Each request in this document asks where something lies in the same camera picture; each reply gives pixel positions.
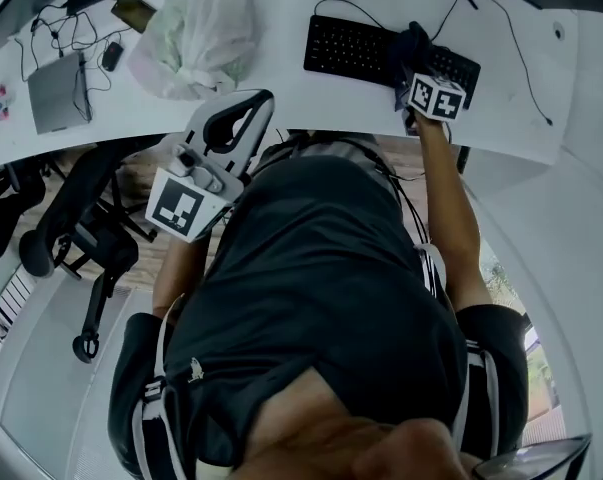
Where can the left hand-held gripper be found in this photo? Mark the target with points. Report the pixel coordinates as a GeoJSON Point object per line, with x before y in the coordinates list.
{"type": "Point", "coordinates": [176, 208]}

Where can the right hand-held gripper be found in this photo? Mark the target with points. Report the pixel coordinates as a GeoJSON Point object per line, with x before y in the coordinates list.
{"type": "Point", "coordinates": [441, 100]}

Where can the dark blue cloth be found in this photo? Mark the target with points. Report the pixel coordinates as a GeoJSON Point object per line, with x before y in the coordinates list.
{"type": "Point", "coordinates": [411, 48]}

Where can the black keyboard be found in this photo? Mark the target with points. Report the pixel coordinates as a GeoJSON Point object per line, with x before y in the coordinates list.
{"type": "Point", "coordinates": [341, 50]}

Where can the person's left forearm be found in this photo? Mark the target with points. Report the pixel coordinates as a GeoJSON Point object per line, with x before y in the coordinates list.
{"type": "Point", "coordinates": [176, 273]}

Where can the person's right forearm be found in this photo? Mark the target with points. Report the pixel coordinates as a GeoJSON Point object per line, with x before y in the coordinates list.
{"type": "Point", "coordinates": [446, 193]}

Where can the translucent white plastic bag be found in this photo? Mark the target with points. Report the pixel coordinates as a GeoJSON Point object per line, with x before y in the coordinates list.
{"type": "Point", "coordinates": [201, 33]}

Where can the black and red mouse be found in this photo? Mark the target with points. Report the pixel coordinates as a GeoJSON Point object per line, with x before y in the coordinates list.
{"type": "Point", "coordinates": [112, 57]}

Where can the dark smartphone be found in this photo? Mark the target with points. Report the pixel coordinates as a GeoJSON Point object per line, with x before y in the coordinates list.
{"type": "Point", "coordinates": [133, 10]}

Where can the black mesh office chair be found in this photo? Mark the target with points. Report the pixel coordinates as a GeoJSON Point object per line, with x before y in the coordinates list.
{"type": "Point", "coordinates": [76, 183]}
{"type": "Point", "coordinates": [6, 208]}

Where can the person's dark shirt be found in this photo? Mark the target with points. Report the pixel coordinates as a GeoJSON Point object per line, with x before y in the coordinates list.
{"type": "Point", "coordinates": [321, 268]}

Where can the closed silver laptop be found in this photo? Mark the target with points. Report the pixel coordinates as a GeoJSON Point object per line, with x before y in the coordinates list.
{"type": "Point", "coordinates": [56, 93]}

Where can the pink and blue small parts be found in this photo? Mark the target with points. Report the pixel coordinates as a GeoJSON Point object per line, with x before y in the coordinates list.
{"type": "Point", "coordinates": [1, 100]}

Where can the grey-backed monitor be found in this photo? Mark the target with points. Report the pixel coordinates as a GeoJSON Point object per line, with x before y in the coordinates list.
{"type": "Point", "coordinates": [16, 13]}

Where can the person's head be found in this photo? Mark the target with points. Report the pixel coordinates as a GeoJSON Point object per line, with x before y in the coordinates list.
{"type": "Point", "coordinates": [331, 443]}

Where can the dark-rimmed glasses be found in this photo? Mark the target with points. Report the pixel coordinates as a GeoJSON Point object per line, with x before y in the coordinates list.
{"type": "Point", "coordinates": [531, 460]}

